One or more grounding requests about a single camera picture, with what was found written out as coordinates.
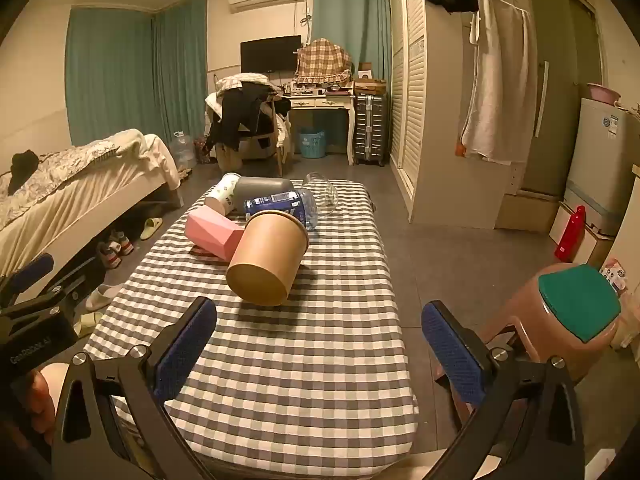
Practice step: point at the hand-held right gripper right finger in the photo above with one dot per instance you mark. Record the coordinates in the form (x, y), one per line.
(450, 355)

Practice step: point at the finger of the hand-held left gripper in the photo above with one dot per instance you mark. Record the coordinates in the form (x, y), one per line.
(70, 282)
(32, 272)

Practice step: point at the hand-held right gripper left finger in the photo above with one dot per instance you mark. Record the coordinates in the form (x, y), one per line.
(185, 350)

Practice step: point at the brown paper cup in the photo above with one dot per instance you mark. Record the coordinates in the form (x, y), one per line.
(270, 260)

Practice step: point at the pink faceted cup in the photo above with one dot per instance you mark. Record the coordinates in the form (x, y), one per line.
(212, 232)

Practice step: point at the white printed paper cup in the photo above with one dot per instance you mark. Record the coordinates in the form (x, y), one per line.
(225, 192)

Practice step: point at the clear cup with blue label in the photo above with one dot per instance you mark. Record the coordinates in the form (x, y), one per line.
(272, 205)

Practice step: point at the grey cup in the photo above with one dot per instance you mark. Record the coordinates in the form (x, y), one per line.
(260, 190)

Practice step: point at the clear glass cup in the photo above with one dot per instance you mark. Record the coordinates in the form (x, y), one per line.
(325, 195)

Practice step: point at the person's left hand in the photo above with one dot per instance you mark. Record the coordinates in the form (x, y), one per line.
(50, 395)

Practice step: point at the pale slipper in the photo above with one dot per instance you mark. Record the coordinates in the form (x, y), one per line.
(151, 229)
(87, 324)
(102, 297)

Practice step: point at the pair of sneakers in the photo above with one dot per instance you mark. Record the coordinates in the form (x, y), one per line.
(115, 250)

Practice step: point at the brown stool with green top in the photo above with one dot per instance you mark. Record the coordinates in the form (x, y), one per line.
(520, 320)

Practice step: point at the bed with beige sheet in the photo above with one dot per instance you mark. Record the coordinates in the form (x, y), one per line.
(75, 200)

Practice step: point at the black cloth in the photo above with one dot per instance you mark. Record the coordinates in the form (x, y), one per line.
(22, 170)

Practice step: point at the floral quilt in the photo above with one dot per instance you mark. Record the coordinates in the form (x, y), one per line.
(65, 165)

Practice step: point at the checkered table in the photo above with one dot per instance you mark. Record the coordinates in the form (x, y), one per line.
(300, 360)

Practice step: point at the green seat cushion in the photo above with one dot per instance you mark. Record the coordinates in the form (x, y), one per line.
(580, 302)

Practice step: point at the red bottle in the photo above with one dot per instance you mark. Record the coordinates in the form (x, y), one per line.
(570, 235)

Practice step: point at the clear water jug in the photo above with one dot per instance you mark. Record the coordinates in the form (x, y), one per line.
(182, 152)

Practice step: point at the teal window curtain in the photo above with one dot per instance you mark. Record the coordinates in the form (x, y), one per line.
(355, 20)
(115, 70)

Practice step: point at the white fridge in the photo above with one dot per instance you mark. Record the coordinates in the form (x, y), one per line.
(600, 170)

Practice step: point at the chair piled with clothes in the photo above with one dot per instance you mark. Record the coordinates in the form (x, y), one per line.
(240, 115)

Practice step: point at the grey ribbed suitcase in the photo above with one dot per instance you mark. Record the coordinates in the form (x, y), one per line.
(370, 130)

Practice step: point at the blue plastic basket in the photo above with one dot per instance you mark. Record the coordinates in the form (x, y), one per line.
(312, 142)

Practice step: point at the white louvered wardrobe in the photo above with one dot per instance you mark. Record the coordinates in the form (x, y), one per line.
(430, 110)

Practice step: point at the white hanging towel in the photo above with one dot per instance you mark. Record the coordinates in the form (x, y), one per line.
(500, 85)

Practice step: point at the white desk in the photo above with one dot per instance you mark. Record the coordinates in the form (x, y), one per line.
(320, 103)

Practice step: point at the cardboard box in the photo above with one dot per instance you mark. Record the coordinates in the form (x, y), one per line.
(370, 80)

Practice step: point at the pink basin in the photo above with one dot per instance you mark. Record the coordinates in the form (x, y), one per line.
(602, 92)

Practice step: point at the black monitor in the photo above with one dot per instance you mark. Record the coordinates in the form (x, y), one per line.
(270, 54)

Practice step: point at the plaid cloth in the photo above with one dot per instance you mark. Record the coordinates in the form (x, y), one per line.
(322, 60)

